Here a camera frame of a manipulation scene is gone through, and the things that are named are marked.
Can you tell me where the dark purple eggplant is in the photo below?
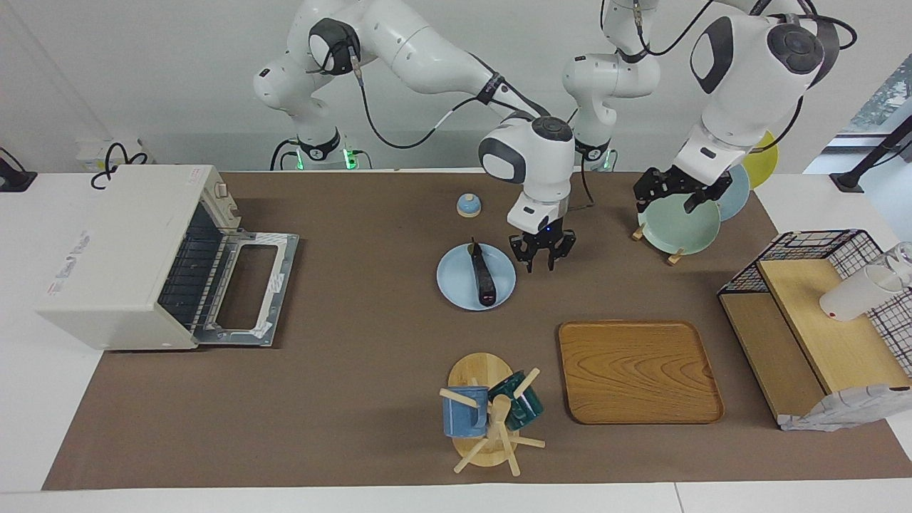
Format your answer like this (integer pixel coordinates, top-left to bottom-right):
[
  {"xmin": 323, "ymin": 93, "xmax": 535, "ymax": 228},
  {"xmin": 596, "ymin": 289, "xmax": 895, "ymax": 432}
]
[{"xmin": 468, "ymin": 238, "xmax": 497, "ymax": 307}]

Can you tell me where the light blue plate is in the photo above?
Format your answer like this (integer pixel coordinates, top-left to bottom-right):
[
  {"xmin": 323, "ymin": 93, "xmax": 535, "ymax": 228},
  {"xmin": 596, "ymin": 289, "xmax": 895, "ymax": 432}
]
[{"xmin": 436, "ymin": 243, "xmax": 517, "ymax": 311}]

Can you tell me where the glass oven door with handle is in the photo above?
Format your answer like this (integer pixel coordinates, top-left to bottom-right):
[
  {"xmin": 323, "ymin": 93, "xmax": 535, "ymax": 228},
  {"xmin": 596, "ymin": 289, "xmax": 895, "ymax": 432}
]
[{"xmin": 192, "ymin": 229, "xmax": 300, "ymax": 348}]

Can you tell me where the white toaster oven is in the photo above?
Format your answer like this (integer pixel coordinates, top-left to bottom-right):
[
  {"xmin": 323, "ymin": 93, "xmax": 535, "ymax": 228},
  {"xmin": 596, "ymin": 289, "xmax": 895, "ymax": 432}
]
[{"xmin": 36, "ymin": 165, "xmax": 243, "ymax": 351}]

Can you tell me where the mint green plate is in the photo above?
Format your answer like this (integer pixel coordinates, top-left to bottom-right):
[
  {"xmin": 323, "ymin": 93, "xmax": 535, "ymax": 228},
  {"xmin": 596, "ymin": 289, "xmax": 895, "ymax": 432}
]
[{"xmin": 637, "ymin": 192, "xmax": 722, "ymax": 256}]

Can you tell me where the pale blue racked plate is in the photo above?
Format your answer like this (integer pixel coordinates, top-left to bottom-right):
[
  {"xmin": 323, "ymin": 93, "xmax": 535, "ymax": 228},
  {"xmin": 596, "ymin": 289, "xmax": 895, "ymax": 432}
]
[{"xmin": 716, "ymin": 164, "xmax": 751, "ymax": 222}]

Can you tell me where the wooden plate rack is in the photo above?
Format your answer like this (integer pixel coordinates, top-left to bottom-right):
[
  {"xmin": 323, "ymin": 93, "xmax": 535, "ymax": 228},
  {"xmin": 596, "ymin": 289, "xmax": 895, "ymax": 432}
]
[{"xmin": 631, "ymin": 222, "xmax": 685, "ymax": 266}]

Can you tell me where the yellow plate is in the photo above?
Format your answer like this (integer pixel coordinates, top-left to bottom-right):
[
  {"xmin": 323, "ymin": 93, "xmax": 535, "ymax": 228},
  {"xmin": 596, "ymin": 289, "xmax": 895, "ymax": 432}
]
[{"xmin": 745, "ymin": 130, "xmax": 779, "ymax": 190}]

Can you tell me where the wooden mug tree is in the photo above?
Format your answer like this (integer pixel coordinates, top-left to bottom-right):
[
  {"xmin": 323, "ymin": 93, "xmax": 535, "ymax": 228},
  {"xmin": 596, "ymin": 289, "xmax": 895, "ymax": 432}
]
[{"xmin": 439, "ymin": 352, "xmax": 546, "ymax": 477}]

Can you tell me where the square wooden tray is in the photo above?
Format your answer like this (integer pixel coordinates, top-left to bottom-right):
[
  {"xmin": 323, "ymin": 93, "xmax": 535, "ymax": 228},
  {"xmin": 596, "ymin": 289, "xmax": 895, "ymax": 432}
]
[{"xmin": 558, "ymin": 320, "xmax": 725, "ymax": 425}]

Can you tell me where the dark green mug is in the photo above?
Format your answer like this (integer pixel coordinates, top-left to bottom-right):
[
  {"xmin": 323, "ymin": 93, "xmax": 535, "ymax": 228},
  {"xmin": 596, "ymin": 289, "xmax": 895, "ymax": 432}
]
[{"xmin": 488, "ymin": 370, "xmax": 544, "ymax": 430}]

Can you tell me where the blue mug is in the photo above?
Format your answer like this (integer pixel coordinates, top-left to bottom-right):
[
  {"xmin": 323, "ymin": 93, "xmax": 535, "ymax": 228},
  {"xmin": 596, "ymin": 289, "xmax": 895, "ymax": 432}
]
[{"xmin": 442, "ymin": 385, "xmax": 490, "ymax": 438}]

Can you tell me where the white cup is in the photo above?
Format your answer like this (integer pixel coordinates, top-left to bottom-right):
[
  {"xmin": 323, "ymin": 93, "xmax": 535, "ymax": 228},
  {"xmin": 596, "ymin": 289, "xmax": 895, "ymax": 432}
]
[{"xmin": 819, "ymin": 265, "xmax": 906, "ymax": 323}]

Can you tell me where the black angled stand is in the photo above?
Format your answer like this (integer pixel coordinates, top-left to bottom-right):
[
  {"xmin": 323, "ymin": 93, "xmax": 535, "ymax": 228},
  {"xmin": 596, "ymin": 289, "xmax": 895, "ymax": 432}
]
[{"xmin": 830, "ymin": 114, "xmax": 912, "ymax": 193}]

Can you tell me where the brown table mat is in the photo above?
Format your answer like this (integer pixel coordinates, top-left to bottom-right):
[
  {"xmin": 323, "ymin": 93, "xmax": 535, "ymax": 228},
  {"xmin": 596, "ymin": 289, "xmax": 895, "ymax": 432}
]
[{"xmin": 41, "ymin": 171, "xmax": 912, "ymax": 491}]

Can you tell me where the wooden two-level shelf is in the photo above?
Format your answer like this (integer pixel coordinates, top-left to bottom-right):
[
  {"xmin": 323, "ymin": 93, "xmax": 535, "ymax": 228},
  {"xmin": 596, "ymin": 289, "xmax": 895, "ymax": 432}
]
[{"xmin": 718, "ymin": 258, "xmax": 912, "ymax": 428}]

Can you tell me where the clear drinking glass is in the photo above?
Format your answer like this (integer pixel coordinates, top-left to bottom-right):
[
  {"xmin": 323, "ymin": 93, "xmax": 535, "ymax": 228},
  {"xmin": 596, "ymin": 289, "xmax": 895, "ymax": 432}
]
[{"xmin": 883, "ymin": 242, "xmax": 912, "ymax": 286}]

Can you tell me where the crumpled grey cloth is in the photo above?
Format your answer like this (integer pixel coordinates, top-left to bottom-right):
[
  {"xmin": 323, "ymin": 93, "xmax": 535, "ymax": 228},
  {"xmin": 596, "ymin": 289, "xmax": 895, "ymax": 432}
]
[{"xmin": 778, "ymin": 383, "xmax": 912, "ymax": 432}]

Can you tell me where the black wire basket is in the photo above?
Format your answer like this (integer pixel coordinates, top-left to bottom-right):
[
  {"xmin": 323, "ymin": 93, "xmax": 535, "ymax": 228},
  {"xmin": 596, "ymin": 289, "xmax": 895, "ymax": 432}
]
[{"xmin": 717, "ymin": 229, "xmax": 912, "ymax": 378}]

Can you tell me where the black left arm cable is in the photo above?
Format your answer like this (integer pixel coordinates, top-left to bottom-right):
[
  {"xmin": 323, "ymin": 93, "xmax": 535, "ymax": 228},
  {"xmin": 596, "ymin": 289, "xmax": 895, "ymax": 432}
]
[{"xmin": 631, "ymin": 0, "xmax": 715, "ymax": 58}]

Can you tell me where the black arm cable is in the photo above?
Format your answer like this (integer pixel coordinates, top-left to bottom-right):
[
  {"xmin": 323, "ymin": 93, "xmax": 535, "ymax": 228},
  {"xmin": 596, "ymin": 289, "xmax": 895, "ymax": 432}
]
[
  {"xmin": 631, "ymin": 0, "xmax": 715, "ymax": 58},
  {"xmin": 349, "ymin": 43, "xmax": 596, "ymax": 209}
]

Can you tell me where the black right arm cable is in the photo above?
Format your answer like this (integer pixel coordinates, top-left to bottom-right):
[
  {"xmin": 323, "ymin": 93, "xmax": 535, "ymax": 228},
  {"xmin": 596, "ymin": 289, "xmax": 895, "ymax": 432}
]
[{"xmin": 349, "ymin": 43, "xmax": 596, "ymax": 209}]

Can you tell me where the black right base cable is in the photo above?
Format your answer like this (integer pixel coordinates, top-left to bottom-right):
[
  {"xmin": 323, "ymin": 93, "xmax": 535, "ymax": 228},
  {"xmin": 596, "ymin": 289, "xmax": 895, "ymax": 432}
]
[{"xmin": 271, "ymin": 138, "xmax": 304, "ymax": 172}]

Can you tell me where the black oven power cord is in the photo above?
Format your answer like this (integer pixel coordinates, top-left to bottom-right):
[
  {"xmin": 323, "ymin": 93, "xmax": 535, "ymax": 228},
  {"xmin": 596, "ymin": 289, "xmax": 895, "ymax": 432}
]
[{"xmin": 90, "ymin": 142, "xmax": 150, "ymax": 190}]

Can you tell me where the white wall socket box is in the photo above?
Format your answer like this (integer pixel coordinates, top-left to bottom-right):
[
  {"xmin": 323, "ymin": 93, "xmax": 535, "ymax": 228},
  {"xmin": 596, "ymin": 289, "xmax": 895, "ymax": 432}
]
[{"xmin": 75, "ymin": 139, "xmax": 154, "ymax": 172}]

